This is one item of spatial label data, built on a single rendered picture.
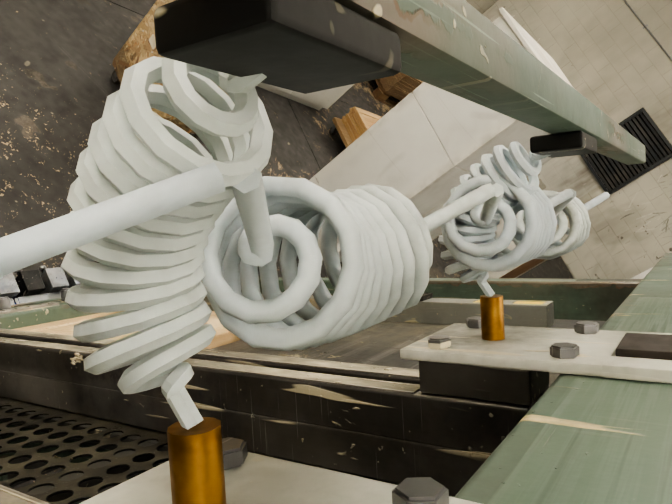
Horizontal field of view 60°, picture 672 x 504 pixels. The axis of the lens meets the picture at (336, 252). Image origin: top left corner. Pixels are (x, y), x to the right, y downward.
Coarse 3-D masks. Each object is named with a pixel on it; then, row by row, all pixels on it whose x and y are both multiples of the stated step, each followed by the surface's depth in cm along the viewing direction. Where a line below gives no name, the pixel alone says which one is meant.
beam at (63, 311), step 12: (60, 300) 135; (24, 312) 119; (36, 312) 120; (48, 312) 123; (60, 312) 125; (72, 312) 127; (84, 312) 130; (0, 324) 114; (12, 324) 116; (24, 324) 118; (36, 324) 120
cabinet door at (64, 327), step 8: (112, 312) 132; (64, 320) 124; (72, 320) 124; (80, 320) 123; (208, 320) 115; (216, 320) 114; (24, 328) 116; (32, 328) 116; (40, 328) 115; (48, 328) 116; (56, 328) 116; (64, 328) 115; (72, 328) 115; (216, 328) 103; (224, 328) 103; (120, 336) 103; (216, 336) 96; (224, 336) 98; (232, 336) 99; (216, 344) 96; (224, 344) 98
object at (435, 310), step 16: (208, 304) 137; (432, 304) 106; (448, 304) 104; (464, 304) 102; (512, 304) 98; (528, 304) 97; (544, 304) 96; (400, 320) 110; (416, 320) 108; (432, 320) 106; (448, 320) 104; (464, 320) 103; (512, 320) 98; (528, 320) 97; (544, 320) 95
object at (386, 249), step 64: (384, 0) 13; (448, 0) 16; (448, 64) 17; (512, 64) 21; (576, 128) 32; (128, 192) 12; (192, 192) 13; (256, 192) 14; (320, 192) 20; (384, 192) 25; (512, 192) 37; (0, 256) 11; (256, 256) 19; (320, 256) 19; (384, 256) 23; (512, 256) 36; (256, 320) 20; (320, 320) 20; (384, 320) 25
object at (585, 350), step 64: (448, 256) 40; (0, 384) 72; (64, 384) 65; (192, 384) 54; (256, 384) 49; (320, 384) 46; (384, 384) 44; (448, 384) 40; (512, 384) 38; (256, 448) 50; (320, 448) 46; (384, 448) 43; (448, 448) 40
